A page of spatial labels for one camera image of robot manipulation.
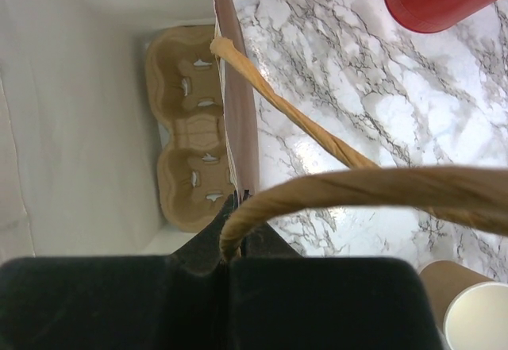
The brown paper takeout bag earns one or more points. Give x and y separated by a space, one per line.
73 97

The tilted empty paper cup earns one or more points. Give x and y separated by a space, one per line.
470 309

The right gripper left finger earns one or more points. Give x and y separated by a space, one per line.
169 301

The cardboard cup carrier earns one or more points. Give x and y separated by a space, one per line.
184 94

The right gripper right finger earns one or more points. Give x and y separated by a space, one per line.
281 300

